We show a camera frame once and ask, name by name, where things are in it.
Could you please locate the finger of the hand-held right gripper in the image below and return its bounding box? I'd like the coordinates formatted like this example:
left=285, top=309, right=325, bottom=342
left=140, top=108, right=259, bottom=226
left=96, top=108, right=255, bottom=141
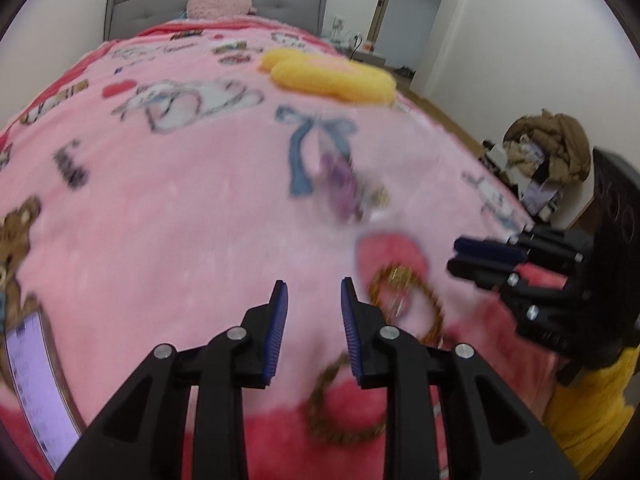
left=446, top=256, right=583, bottom=353
left=454, top=224, right=594, bottom=267

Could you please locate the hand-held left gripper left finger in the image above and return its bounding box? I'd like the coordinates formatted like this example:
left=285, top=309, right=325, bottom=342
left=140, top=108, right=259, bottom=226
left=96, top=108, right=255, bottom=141
left=54, top=280, right=290, bottom=480

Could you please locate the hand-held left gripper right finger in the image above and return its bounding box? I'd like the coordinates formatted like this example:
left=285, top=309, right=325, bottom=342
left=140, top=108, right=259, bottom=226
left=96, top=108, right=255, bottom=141
left=340, top=276, right=581, bottom=480

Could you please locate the gold bead bracelet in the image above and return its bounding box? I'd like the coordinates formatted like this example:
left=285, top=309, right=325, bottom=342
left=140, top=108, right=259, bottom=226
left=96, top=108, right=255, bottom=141
left=304, top=349, right=390, bottom=445
left=369, top=264, right=447, bottom=347

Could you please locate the purple bead jewelry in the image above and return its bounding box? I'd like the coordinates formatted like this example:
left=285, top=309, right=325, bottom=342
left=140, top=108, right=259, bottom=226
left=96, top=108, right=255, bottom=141
left=315, top=152, right=391, bottom=226

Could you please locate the purple white package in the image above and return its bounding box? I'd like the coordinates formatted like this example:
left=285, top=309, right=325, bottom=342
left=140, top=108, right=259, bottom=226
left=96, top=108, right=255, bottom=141
left=522, top=177, right=563, bottom=222

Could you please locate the brown jacket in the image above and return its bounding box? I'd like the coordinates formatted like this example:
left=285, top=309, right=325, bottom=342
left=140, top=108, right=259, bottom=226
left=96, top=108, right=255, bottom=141
left=502, top=108, right=594, bottom=187

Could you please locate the pink printed blanket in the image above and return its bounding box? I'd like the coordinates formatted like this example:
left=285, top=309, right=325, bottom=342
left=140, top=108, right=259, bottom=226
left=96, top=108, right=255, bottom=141
left=0, top=17, right=557, bottom=480

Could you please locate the yellow plush cushion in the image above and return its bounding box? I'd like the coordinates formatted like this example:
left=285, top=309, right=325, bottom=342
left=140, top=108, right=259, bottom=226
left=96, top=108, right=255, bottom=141
left=258, top=48, right=398, bottom=107

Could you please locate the white nightstand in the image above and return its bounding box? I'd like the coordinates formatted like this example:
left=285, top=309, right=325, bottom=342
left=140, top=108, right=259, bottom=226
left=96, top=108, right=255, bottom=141
left=320, top=15, right=390, bottom=68

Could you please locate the wooden door frame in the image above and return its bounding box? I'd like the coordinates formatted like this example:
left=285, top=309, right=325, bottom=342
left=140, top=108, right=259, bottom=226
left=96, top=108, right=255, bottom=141
left=369, top=0, right=401, bottom=46

